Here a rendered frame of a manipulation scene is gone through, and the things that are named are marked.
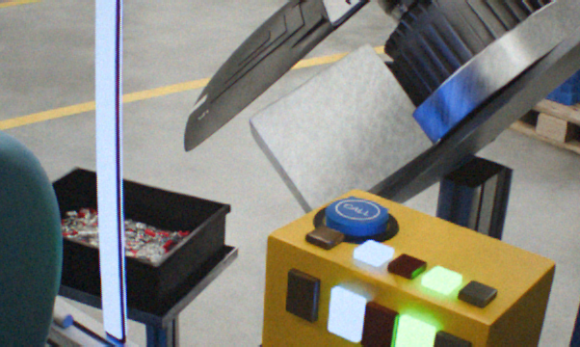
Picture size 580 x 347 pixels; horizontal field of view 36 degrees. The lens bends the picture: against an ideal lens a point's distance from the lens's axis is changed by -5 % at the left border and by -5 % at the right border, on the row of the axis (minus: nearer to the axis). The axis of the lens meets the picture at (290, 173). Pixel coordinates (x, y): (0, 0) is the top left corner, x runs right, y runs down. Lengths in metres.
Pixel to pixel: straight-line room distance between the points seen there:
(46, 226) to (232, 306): 2.28
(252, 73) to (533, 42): 0.36
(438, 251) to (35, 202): 0.37
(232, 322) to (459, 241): 1.90
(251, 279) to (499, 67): 1.85
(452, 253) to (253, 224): 2.41
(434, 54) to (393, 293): 0.44
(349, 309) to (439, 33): 0.45
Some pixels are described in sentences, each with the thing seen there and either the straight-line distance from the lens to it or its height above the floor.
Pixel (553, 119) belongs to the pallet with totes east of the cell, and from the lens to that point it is 3.91.
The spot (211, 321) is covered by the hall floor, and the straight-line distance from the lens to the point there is 2.46.
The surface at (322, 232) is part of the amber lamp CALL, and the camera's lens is 0.57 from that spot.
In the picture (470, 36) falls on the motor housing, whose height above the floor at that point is 1.11.
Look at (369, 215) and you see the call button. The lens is 0.59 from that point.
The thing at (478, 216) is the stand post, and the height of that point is 0.86.
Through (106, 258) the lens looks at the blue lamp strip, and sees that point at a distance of 0.81.
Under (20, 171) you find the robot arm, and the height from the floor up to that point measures 1.24.
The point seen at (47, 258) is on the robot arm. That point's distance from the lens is 0.27.
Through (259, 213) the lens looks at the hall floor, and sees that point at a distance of 3.04.
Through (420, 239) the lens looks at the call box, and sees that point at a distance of 0.59.
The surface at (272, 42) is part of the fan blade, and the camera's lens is 1.11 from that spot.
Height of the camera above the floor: 1.34
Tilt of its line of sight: 24 degrees down
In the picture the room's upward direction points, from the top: 4 degrees clockwise
